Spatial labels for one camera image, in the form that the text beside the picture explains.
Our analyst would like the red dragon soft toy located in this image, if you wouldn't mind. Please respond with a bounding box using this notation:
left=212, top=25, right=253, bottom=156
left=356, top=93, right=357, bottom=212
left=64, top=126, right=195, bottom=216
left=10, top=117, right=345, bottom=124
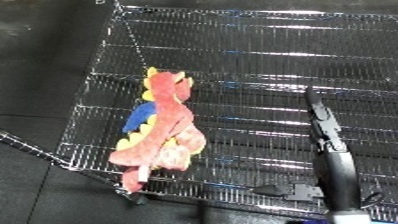
left=106, top=66, right=208, bottom=194

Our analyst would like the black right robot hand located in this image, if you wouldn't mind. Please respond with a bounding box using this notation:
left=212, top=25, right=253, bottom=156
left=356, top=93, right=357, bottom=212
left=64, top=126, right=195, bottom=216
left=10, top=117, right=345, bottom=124
left=252, top=85, right=365, bottom=212

